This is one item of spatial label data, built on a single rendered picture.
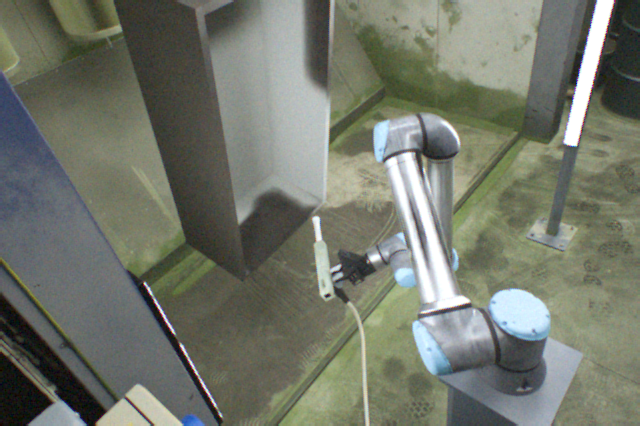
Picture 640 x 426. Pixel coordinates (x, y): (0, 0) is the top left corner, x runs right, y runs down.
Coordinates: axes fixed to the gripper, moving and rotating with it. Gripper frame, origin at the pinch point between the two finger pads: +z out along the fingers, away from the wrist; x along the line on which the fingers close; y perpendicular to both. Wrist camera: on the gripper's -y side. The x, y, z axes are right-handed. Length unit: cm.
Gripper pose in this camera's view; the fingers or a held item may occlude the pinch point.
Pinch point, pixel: (325, 279)
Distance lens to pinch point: 198.9
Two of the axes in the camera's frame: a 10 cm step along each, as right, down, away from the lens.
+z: -8.5, 4.7, 2.3
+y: 5.1, 6.6, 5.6
